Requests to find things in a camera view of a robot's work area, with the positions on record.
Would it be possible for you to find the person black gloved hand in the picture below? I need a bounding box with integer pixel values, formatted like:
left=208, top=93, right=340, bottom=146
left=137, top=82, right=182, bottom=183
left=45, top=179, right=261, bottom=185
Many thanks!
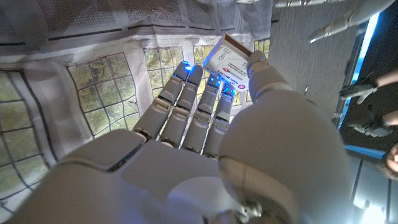
left=338, top=79, right=379, bottom=105
left=348, top=119, right=392, bottom=138

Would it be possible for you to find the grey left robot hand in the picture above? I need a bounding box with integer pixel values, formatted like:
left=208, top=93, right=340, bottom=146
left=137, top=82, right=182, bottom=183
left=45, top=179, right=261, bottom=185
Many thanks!
left=273, top=0, right=396, bottom=44

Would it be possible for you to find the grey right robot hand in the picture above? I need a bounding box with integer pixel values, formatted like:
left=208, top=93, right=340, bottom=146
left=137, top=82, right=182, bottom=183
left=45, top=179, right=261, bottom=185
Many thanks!
left=6, top=50, right=355, bottom=224

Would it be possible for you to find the white matchbox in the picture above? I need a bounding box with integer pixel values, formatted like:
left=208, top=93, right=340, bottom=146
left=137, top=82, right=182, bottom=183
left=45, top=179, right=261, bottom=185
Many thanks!
left=202, top=33, right=253, bottom=93

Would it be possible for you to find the person bare forearm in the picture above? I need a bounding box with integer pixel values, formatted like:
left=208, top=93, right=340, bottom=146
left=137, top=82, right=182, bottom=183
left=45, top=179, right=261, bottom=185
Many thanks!
left=382, top=110, right=398, bottom=127
left=374, top=70, right=398, bottom=88

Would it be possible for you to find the person head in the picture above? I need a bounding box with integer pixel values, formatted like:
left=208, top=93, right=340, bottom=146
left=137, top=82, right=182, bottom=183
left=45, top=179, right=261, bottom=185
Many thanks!
left=381, top=142, right=398, bottom=181

